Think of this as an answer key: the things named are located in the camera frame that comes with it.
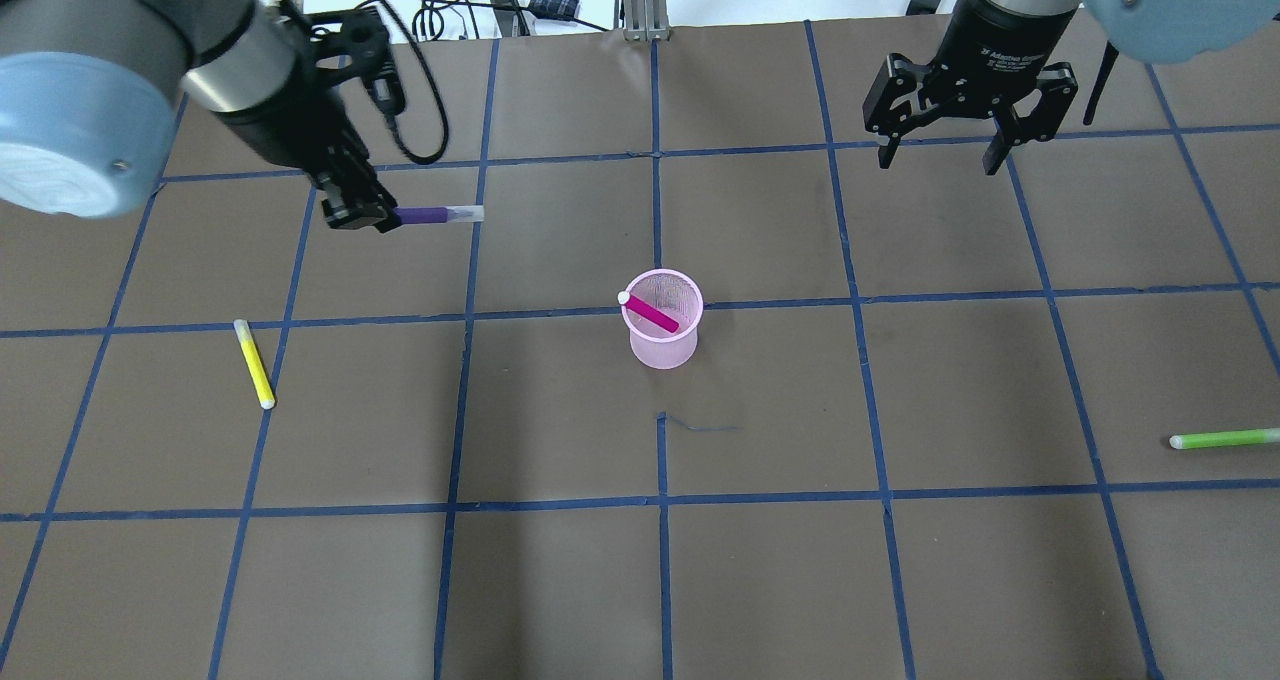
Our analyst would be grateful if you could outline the pink highlighter pen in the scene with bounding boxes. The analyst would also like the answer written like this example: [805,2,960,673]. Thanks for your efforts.
[617,291,680,334]

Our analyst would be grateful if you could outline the green highlighter pen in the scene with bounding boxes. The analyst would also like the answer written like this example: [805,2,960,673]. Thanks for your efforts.
[1167,428,1280,449]

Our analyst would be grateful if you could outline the purple highlighter pen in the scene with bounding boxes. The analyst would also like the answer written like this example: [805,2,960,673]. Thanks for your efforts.
[396,205,485,225]

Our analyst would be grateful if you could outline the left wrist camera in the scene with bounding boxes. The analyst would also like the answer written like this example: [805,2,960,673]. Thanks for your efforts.
[302,6,407,118]

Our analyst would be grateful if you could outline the blue checkered pouch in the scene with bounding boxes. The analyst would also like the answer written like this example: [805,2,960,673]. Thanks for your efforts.
[526,0,581,23]

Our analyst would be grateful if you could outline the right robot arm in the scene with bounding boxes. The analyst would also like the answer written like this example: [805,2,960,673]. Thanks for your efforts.
[861,0,1279,175]

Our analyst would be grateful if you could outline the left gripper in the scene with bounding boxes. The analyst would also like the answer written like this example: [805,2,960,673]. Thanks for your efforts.
[215,60,403,233]

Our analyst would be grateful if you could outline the pink mesh cup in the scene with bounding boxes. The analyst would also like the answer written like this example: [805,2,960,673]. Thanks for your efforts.
[616,266,704,370]

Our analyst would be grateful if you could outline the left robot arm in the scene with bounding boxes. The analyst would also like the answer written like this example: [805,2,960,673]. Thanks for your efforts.
[1,0,404,232]

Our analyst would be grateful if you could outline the yellow highlighter pen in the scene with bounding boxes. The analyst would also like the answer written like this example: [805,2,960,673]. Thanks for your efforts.
[232,319,276,411]

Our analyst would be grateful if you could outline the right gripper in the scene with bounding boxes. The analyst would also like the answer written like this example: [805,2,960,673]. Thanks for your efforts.
[861,0,1079,177]

